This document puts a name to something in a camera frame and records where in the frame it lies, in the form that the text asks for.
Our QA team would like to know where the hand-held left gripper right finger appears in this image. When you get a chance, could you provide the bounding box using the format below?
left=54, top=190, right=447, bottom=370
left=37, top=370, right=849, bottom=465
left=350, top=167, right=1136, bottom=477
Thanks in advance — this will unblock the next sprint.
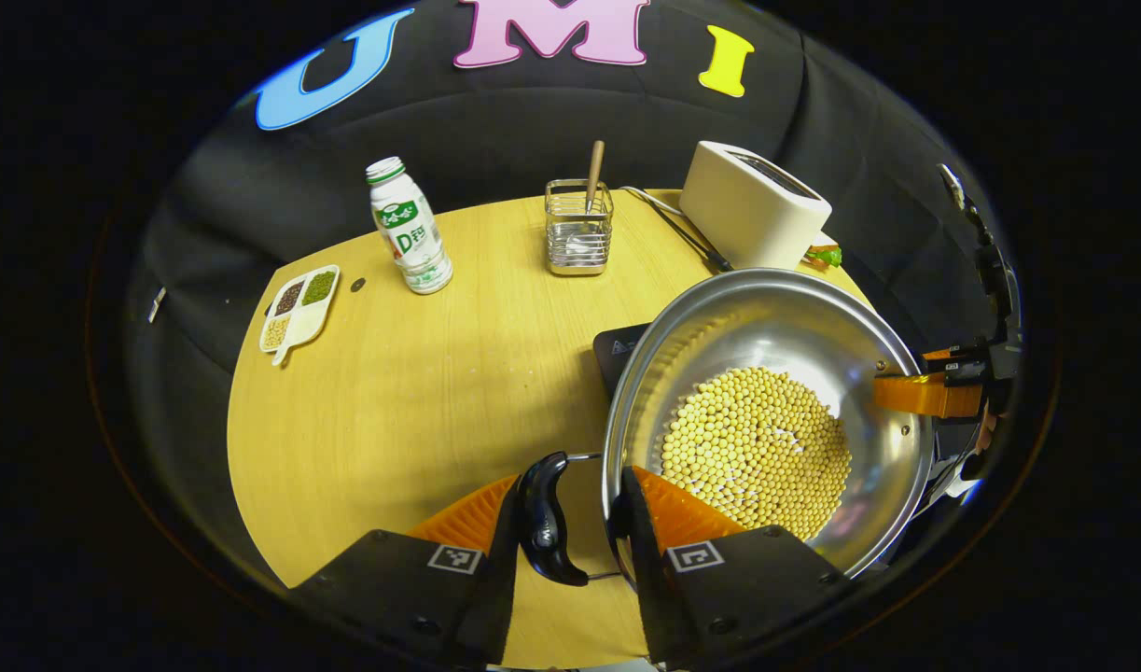
left=612, top=465, right=856, bottom=671

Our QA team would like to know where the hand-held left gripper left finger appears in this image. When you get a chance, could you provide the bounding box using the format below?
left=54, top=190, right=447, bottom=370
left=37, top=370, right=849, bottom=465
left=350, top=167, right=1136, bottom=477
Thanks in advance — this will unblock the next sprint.
left=285, top=471, right=524, bottom=668

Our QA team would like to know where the stainless steel pot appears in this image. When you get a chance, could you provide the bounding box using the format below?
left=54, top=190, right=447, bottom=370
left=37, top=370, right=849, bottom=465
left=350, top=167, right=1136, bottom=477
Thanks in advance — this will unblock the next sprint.
left=517, top=268, right=937, bottom=587

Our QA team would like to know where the black induction cooktop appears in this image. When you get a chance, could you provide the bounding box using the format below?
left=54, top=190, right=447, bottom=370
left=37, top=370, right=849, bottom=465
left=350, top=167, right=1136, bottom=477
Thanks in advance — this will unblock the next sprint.
left=593, top=322, right=653, bottom=402

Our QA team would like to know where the pile of yellow soybeans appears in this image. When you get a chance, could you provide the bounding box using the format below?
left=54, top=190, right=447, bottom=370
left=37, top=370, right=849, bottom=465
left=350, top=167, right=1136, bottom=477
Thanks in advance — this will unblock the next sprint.
left=659, top=366, right=854, bottom=542

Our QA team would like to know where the white toaster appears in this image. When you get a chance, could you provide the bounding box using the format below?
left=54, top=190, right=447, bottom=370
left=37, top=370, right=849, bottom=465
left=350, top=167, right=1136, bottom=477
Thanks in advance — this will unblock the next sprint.
left=679, top=140, right=833, bottom=272

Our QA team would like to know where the white divided bean dish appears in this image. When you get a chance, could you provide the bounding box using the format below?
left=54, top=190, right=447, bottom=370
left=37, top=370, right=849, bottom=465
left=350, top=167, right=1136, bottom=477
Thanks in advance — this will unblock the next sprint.
left=258, top=265, right=341, bottom=367

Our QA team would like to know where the white green label bottle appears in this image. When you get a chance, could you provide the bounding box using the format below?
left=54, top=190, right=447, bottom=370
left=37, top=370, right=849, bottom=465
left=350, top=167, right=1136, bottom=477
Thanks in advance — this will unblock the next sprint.
left=365, top=156, right=454, bottom=296

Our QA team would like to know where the black backdrop cloth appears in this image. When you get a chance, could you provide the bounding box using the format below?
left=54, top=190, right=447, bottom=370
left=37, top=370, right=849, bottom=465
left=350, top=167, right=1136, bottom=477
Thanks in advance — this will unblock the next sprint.
left=122, top=0, right=1009, bottom=561

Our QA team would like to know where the black toaster cable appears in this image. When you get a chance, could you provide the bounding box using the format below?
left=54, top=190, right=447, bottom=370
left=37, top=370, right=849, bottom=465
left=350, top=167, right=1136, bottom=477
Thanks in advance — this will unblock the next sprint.
left=619, top=185, right=734, bottom=273

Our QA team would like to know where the metal wire basket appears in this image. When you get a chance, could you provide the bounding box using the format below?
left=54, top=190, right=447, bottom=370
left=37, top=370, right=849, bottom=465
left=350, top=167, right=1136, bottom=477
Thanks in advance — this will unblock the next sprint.
left=544, top=179, right=615, bottom=277

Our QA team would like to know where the wooden handle spoon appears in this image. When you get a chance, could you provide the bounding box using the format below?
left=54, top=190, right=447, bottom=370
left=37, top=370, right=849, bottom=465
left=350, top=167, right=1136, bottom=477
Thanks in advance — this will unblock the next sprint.
left=567, top=140, right=606, bottom=258

